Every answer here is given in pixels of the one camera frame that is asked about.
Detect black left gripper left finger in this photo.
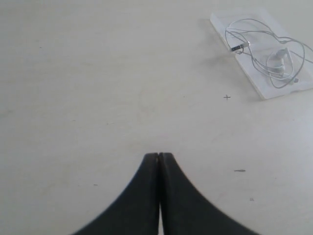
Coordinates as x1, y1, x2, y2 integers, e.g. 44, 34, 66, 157
75, 153, 159, 235

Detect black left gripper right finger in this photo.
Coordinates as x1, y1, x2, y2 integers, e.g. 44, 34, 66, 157
159, 153, 256, 235

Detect white wired earphones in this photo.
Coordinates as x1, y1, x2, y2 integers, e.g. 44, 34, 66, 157
224, 18, 313, 89

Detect clear plastic open case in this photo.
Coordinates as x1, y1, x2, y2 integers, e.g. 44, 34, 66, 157
210, 7, 313, 99

